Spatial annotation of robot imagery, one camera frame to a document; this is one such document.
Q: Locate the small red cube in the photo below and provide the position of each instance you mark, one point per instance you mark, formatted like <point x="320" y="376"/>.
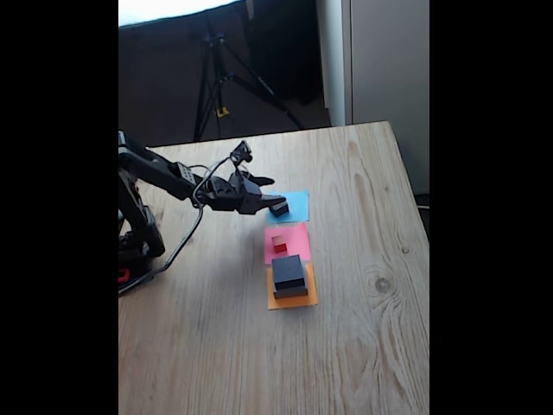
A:
<point x="280" y="245"/>

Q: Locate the yellow tripod tag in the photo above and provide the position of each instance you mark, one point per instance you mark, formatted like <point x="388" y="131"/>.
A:
<point x="222" y="112"/>

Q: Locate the large flat black block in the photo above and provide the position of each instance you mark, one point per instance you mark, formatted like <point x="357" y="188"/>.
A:
<point x="294" y="294"/>

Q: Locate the medium black block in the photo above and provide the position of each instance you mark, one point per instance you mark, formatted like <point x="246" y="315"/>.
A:
<point x="287" y="270"/>

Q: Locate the bright white panel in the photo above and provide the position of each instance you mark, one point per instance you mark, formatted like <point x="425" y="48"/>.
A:
<point x="173" y="8"/>

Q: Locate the white cabinet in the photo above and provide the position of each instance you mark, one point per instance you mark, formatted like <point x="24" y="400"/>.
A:
<point x="389" y="65"/>

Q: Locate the orange paper sheet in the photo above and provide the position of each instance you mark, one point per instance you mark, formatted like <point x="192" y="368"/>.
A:
<point x="294" y="303"/>

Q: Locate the small black cube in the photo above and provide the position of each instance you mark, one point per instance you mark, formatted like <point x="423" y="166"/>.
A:
<point x="281" y="211"/>

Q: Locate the pink paper sheet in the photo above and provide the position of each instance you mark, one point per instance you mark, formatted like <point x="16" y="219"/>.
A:
<point x="300" y="240"/>

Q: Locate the red base clamp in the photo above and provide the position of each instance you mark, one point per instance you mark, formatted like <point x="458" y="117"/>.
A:
<point x="123" y="275"/>

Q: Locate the black tripod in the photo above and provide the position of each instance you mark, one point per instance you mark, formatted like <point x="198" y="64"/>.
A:
<point x="263" y="86"/>

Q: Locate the blue paper sheet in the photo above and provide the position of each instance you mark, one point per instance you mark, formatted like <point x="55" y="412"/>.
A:
<point x="299" y="205"/>

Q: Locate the bare circuit board camera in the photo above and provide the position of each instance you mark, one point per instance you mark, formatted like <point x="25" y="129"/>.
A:
<point x="241" y="151"/>

